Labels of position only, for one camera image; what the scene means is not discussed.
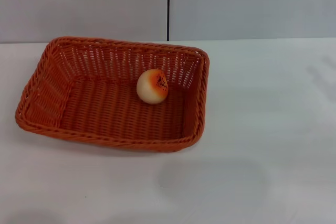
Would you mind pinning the peach-coloured round fruit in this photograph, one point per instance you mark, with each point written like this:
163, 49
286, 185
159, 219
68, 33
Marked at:
151, 89

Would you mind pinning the orange woven plastic basket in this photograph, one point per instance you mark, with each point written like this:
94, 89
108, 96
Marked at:
105, 113

